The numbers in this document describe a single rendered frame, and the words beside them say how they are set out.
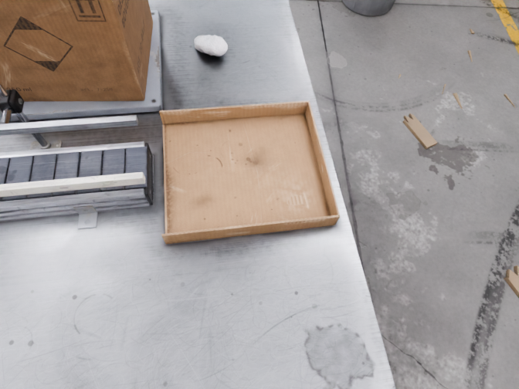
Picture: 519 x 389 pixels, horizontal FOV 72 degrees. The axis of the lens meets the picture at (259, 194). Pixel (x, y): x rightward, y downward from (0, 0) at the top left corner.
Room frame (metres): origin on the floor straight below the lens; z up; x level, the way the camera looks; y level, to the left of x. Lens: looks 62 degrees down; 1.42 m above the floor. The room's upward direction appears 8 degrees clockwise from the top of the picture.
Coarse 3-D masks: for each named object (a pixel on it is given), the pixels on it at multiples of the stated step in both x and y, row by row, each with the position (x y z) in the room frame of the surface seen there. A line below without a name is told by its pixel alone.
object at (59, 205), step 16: (112, 144) 0.34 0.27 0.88; (128, 144) 0.35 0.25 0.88; (144, 144) 0.35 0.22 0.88; (112, 192) 0.25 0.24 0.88; (128, 192) 0.25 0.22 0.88; (144, 192) 0.26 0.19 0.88; (0, 208) 0.20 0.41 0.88; (16, 208) 0.20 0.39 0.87; (32, 208) 0.21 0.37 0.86; (48, 208) 0.21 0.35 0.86; (64, 208) 0.22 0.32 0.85; (96, 208) 0.23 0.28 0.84; (112, 208) 0.24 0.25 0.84
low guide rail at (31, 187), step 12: (60, 180) 0.24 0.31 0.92; (72, 180) 0.24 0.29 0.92; (84, 180) 0.25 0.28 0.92; (96, 180) 0.25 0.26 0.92; (108, 180) 0.25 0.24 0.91; (120, 180) 0.26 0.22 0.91; (132, 180) 0.26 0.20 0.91; (144, 180) 0.27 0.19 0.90; (0, 192) 0.21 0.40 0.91; (12, 192) 0.21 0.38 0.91; (24, 192) 0.22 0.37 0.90; (36, 192) 0.22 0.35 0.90; (48, 192) 0.23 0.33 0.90
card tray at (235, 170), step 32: (192, 128) 0.43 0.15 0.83; (224, 128) 0.45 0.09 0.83; (256, 128) 0.46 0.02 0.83; (288, 128) 0.47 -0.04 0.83; (192, 160) 0.36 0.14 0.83; (224, 160) 0.37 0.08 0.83; (256, 160) 0.38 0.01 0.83; (288, 160) 0.39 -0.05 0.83; (320, 160) 0.39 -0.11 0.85; (192, 192) 0.29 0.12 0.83; (224, 192) 0.30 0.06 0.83; (256, 192) 0.31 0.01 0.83; (288, 192) 0.32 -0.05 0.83; (320, 192) 0.33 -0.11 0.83; (192, 224) 0.23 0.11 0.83; (224, 224) 0.24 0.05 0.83; (256, 224) 0.23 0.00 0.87; (288, 224) 0.24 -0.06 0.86; (320, 224) 0.26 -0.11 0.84
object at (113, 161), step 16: (0, 160) 0.28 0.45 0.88; (16, 160) 0.29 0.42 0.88; (32, 160) 0.29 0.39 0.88; (48, 160) 0.29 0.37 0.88; (64, 160) 0.30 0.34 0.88; (80, 160) 0.30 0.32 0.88; (96, 160) 0.31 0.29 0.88; (112, 160) 0.31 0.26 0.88; (128, 160) 0.32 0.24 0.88; (144, 160) 0.32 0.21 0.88; (0, 176) 0.25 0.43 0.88; (16, 176) 0.26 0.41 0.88; (32, 176) 0.26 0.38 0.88; (48, 176) 0.26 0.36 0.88; (64, 176) 0.27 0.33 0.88; (80, 176) 0.27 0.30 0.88; (144, 176) 0.29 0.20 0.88; (64, 192) 0.24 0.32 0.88; (80, 192) 0.24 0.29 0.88; (96, 192) 0.25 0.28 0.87
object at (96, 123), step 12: (60, 120) 0.32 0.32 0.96; (72, 120) 0.32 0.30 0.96; (84, 120) 0.33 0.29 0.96; (96, 120) 0.33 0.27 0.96; (108, 120) 0.33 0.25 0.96; (120, 120) 0.34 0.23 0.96; (132, 120) 0.34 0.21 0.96; (0, 132) 0.29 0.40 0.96; (12, 132) 0.29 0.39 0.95; (24, 132) 0.30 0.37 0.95; (36, 132) 0.30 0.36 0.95
